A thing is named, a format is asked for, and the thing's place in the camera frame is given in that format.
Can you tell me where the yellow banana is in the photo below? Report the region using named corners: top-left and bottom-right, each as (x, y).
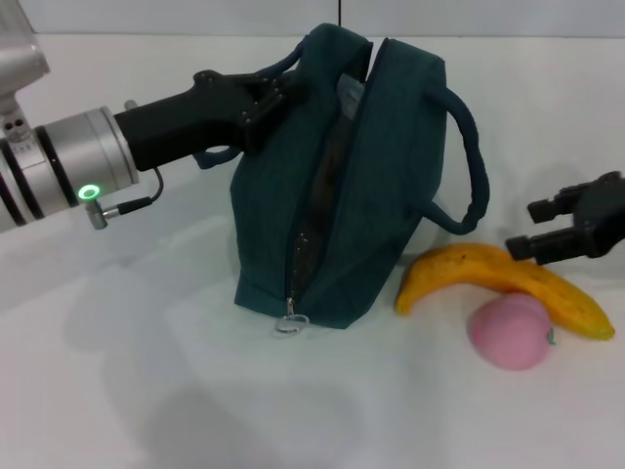
top-left (394, 242), bottom-right (617, 342)

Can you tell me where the metal zipper pull ring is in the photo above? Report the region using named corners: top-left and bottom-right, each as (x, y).
top-left (272, 296), bottom-right (312, 337)

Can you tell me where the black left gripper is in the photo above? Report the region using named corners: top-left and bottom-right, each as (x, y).
top-left (112, 67), bottom-right (309, 172)

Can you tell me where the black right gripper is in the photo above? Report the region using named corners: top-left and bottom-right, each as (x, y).
top-left (505, 170), bottom-right (625, 268)

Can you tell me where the left arm cable with plug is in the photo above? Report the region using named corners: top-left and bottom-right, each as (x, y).
top-left (84, 167), bottom-right (165, 232)

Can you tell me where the dark teal fabric bag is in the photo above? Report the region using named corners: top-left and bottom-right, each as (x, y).
top-left (192, 21), bottom-right (491, 333)

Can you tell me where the pink peach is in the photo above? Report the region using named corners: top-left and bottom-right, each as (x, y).
top-left (469, 294), bottom-right (560, 373)

